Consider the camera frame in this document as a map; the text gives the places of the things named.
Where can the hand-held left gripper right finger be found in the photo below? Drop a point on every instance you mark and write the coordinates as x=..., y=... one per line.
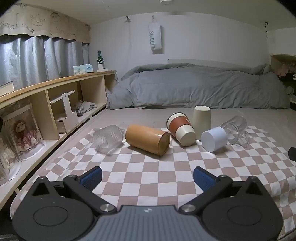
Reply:
x=204, y=180

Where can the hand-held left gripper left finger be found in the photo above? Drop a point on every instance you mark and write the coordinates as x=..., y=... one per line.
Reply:
x=92, y=179

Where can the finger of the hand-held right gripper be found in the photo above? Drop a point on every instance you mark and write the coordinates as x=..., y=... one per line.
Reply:
x=293, y=153

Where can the white cup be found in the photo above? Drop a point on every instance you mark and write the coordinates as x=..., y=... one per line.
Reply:
x=214, y=139

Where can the brown and cream cup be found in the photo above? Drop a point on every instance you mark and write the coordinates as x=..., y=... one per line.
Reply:
x=179, y=126

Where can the cream plastic cup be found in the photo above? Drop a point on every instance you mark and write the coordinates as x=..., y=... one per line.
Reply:
x=201, y=119

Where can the wooden cup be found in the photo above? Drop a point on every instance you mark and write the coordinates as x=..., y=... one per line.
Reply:
x=148, y=139

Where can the ribbed clear glass mug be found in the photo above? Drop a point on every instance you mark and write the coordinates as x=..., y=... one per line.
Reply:
x=108, y=139

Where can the brown checkered cloth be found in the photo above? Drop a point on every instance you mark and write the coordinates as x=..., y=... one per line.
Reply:
x=148, y=176

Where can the smooth clear glass mug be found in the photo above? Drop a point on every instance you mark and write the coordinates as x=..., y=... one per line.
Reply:
x=234, y=132

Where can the small wooden drawer box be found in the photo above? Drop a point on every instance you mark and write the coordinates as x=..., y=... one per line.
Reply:
x=60, y=126

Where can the wooden stand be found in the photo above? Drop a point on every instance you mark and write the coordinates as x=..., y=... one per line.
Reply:
x=69, y=111

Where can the clear display dome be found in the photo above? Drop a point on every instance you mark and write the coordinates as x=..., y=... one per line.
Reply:
x=34, y=125

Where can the grey-brown bed sheet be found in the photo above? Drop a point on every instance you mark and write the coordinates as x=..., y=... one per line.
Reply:
x=138, y=114

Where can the plush doll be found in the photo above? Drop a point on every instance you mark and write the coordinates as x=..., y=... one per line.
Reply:
x=23, y=135

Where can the clear dome with flowers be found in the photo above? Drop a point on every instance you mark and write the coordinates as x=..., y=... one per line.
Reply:
x=8, y=160

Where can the long wooden shelf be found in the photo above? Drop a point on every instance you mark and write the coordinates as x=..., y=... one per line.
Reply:
x=41, y=102

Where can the wooden side shelf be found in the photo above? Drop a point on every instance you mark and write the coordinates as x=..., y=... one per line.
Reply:
x=277, y=62

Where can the grey duvet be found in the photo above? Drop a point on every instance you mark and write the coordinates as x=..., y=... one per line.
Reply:
x=196, y=88

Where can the tissue pack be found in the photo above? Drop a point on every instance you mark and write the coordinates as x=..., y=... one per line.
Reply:
x=86, y=68
x=76, y=70

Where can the small white stand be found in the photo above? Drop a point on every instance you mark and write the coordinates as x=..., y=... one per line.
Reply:
x=101, y=67

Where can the white headboard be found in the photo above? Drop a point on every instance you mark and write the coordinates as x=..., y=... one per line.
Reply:
x=208, y=61

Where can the green glass bottle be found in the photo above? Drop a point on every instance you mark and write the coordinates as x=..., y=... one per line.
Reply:
x=100, y=58

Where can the white book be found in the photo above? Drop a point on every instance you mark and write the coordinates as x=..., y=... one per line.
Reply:
x=5, y=88

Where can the grey curtain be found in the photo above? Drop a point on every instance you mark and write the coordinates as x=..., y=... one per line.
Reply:
x=34, y=60

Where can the hanging white tissue bag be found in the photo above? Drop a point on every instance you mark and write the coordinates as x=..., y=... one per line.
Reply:
x=155, y=37

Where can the beige doodle valance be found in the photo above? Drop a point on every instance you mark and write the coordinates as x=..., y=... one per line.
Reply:
x=46, y=22

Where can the white ceiling fixture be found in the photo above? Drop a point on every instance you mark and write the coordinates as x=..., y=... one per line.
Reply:
x=165, y=1

